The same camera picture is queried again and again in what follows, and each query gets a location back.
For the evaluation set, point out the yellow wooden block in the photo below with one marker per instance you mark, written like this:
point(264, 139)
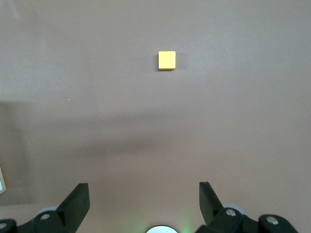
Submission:
point(167, 60)

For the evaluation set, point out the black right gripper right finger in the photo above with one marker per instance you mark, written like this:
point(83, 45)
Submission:
point(209, 206)

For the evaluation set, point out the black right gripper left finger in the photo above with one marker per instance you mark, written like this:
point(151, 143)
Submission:
point(73, 206)

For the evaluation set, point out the brown table cloth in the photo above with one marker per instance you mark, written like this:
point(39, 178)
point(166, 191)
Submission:
point(155, 133)

